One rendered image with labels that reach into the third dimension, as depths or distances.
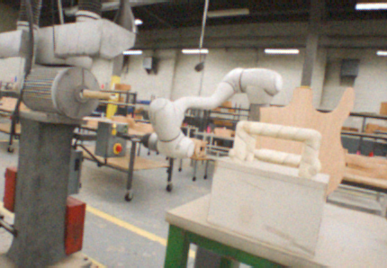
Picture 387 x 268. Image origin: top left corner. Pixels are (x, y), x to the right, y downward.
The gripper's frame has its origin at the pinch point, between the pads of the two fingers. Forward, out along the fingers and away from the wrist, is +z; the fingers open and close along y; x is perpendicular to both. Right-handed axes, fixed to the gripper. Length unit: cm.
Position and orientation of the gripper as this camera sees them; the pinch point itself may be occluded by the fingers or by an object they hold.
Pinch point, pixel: (121, 135)
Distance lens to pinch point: 135.7
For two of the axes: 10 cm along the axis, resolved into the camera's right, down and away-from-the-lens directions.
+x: 1.3, -9.9, -0.7
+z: -8.6, -1.5, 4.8
